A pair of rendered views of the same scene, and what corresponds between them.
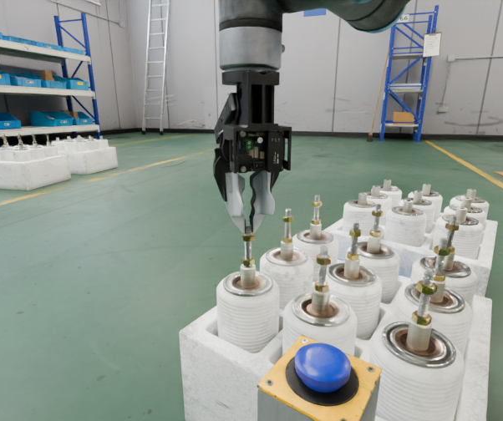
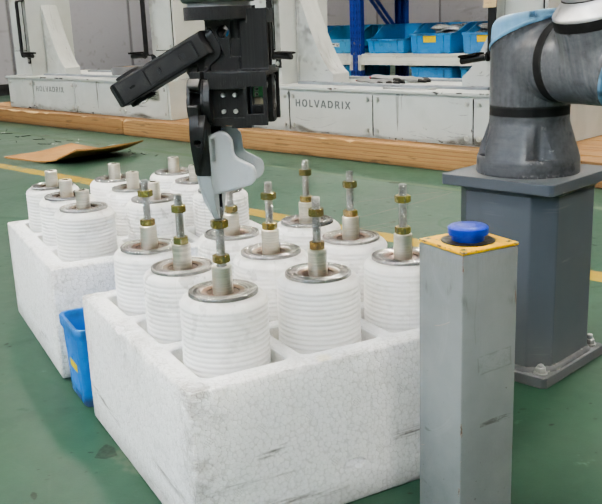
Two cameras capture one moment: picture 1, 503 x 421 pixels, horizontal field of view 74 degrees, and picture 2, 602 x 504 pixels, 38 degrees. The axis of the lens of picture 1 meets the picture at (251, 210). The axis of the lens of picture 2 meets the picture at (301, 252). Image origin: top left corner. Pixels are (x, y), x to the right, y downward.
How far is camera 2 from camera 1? 77 cm
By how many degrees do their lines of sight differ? 61
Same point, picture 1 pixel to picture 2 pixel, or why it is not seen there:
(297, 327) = (331, 288)
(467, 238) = (243, 208)
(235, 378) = (288, 395)
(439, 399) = not seen: hidden behind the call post
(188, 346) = (209, 405)
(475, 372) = not seen: hidden behind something
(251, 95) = (267, 34)
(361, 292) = (304, 258)
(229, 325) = (244, 345)
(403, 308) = (346, 253)
